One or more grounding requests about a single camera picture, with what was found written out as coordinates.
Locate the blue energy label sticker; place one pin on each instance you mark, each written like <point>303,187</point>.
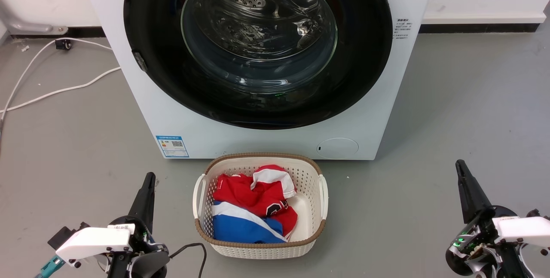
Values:
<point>172,147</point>

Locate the white front-load washing machine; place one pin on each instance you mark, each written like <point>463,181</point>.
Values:
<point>266,142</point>

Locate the red white blue garment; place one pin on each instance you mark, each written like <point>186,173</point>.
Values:
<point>240,192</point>

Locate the grey pipe bracket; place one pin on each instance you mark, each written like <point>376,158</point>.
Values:
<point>30,28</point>

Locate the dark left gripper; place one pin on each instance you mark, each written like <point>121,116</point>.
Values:
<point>146,258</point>

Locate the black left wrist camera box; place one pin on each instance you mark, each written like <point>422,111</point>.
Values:
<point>64,235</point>

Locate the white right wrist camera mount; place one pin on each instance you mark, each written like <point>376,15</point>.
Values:
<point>524,228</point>

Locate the round white filter cover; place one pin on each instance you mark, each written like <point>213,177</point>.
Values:
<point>339,148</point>

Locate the black round glass washer door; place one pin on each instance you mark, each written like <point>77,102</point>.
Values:
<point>150,33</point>

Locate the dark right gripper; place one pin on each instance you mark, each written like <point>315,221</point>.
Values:
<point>485,256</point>

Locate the cream plastic laundry basket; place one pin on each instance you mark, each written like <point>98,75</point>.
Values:
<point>310,192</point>

